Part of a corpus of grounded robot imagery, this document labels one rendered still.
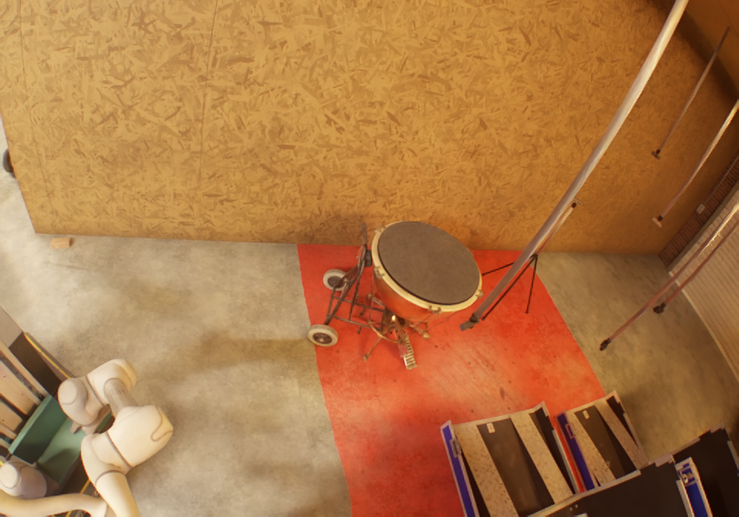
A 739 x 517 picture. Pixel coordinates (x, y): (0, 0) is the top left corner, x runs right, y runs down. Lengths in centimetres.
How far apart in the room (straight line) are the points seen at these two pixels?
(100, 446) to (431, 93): 252
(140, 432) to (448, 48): 247
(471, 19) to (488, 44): 23
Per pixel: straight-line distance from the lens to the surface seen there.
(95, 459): 118
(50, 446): 199
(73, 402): 170
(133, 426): 116
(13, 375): 163
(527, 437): 287
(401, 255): 210
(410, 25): 232
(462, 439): 258
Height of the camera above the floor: 215
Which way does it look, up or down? 40 degrees down
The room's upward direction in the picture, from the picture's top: 23 degrees clockwise
